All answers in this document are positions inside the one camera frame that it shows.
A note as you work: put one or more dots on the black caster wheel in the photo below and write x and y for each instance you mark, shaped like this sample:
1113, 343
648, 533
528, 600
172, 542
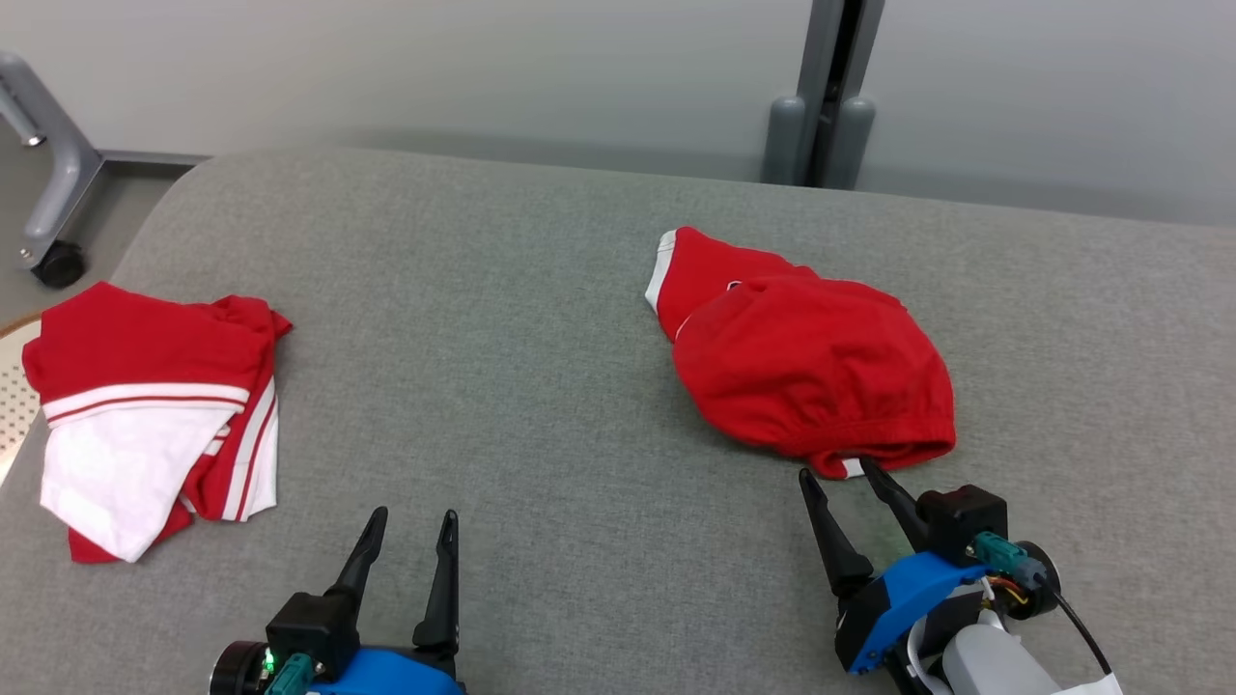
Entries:
58, 264

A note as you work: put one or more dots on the grey partition post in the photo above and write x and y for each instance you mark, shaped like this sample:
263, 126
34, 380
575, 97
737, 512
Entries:
821, 97

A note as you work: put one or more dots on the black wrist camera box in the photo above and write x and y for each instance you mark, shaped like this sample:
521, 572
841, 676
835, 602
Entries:
309, 627
961, 521

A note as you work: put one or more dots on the beige perforated round seat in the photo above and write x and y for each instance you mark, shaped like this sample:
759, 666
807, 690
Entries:
12, 386

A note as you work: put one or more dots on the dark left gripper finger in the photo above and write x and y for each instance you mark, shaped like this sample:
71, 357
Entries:
359, 560
442, 598

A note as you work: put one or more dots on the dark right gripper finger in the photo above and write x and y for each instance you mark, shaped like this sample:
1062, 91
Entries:
830, 541
893, 502

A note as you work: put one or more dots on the red shorts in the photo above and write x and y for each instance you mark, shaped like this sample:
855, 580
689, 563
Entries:
801, 357

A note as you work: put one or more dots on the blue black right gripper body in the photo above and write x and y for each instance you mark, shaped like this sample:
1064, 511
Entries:
898, 598

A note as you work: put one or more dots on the red white basketball jersey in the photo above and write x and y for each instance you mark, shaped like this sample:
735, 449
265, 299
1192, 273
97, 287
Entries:
145, 386

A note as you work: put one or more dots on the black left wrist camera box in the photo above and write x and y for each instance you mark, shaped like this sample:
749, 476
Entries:
309, 627

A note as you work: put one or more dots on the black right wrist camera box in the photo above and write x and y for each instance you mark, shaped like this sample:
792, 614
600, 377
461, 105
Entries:
961, 521

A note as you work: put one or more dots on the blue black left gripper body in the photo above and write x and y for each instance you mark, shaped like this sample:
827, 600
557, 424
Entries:
386, 674

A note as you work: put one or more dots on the grey metal frame leg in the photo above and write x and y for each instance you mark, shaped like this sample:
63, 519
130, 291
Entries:
58, 164

